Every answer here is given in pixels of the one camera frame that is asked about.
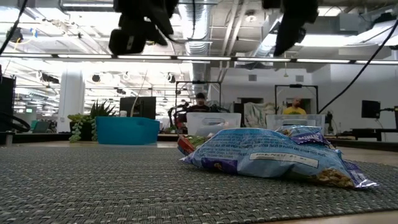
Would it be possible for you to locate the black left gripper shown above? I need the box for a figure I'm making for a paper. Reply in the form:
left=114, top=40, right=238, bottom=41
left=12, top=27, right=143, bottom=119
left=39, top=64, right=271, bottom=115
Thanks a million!
left=108, top=0, right=180, bottom=55

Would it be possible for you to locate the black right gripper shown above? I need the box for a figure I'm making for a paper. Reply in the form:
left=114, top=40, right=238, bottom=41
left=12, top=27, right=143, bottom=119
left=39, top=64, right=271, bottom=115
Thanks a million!
left=262, top=0, right=320, bottom=57

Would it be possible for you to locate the blue granola bar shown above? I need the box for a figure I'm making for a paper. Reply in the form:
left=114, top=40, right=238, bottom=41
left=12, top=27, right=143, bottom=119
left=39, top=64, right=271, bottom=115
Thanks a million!
left=180, top=126, right=381, bottom=190
left=275, top=124, right=331, bottom=146

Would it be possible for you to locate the orange granola bar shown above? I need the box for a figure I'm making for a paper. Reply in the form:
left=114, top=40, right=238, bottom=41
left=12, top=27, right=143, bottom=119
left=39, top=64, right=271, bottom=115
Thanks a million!
left=177, top=133, right=215, bottom=156

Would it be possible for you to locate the linear ceiling light strip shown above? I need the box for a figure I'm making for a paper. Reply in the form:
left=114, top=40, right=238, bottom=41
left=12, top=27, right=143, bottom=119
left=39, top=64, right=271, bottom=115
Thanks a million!
left=0, top=52, right=398, bottom=65

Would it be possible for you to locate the person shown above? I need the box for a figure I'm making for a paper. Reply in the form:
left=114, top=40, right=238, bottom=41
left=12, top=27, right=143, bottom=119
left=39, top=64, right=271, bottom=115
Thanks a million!
left=186, top=92, right=211, bottom=113
left=282, top=96, right=307, bottom=115

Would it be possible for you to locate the black monitor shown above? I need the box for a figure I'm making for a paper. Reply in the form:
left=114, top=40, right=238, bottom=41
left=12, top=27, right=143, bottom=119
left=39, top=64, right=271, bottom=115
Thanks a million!
left=361, top=100, right=381, bottom=119
left=119, top=96, right=157, bottom=121

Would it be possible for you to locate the crumpled grey cover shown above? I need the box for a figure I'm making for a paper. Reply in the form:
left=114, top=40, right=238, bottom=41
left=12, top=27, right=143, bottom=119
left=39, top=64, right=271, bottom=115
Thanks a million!
left=244, top=101, right=277, bottom=128

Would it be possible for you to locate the clear plastic bin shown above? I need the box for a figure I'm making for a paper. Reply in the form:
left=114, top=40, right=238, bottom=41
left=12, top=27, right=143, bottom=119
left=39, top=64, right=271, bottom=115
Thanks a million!
left=186, top=112, right=242, bottom=138
left=266, top=114, right=326, bottom=131

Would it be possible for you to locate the black tripod device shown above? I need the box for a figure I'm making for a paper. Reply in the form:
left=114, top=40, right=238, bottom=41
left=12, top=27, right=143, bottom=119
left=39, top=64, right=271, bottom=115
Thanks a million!
left=325, top=110, right=334, bottom=134

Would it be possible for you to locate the blue plastic bin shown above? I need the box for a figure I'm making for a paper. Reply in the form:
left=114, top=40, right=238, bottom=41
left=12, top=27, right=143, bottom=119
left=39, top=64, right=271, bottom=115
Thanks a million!
left=95, top=116, right=160, bottom=146

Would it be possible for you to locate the white column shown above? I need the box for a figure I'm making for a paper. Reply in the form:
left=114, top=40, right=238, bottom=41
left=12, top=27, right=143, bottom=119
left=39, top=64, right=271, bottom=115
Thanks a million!
left=57, top=70, right=85, bottom=134

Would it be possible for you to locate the potted succulent plant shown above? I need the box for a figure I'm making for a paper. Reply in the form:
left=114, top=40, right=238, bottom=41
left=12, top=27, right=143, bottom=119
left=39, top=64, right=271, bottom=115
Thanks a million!
left=67, top=100, right=116, bottom=144

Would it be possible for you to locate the black desk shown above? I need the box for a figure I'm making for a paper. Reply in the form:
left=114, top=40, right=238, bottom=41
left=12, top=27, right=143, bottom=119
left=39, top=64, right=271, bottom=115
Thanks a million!
left=351, top=127, right=398, bottom=142

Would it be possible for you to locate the black ceiling spotlight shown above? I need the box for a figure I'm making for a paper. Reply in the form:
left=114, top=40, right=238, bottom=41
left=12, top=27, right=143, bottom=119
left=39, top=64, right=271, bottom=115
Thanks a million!
left=6, top=26, right=24, bottom=44

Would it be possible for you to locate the teal chair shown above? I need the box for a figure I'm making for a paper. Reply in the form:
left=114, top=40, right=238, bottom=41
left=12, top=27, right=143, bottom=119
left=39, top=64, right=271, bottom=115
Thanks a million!
left=30, top=119, right=51, bottom=134

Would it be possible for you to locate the grey woven mat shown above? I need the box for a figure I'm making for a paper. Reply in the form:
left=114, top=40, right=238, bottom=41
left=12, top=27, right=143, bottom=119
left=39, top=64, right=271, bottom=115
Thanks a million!
left=0, top=146, right=398, bottom=224

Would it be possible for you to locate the silver ceiling duct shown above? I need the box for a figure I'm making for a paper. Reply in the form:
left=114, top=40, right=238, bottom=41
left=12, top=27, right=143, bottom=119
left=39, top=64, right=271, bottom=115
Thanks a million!
left=178, top=0, right=213, bottom=91

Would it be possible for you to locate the black rig frame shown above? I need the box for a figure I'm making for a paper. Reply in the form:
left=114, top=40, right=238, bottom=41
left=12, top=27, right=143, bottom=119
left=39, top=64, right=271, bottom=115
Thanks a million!
left=274, top=83, right=319, bottom=115
left=175, top=80, right=222, bottom=114

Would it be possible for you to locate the thin white cable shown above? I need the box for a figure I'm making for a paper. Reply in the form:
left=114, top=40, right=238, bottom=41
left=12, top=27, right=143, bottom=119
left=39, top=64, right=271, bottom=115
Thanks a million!
left=130, top=70, right=149, bottom=118

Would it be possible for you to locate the black cable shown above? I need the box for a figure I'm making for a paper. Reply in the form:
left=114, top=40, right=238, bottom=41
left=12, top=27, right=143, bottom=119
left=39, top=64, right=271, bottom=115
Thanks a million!
left=0, top=111, right=31, bottom=133
left=0, top=0, right=29, bottom=56
left=317, top=18, right=398, bottom=114

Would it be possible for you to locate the black aluminium table frame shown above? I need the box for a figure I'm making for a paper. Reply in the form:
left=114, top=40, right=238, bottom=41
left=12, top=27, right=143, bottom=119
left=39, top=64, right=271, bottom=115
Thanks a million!
left=0, top=132, right=398, bottom=152

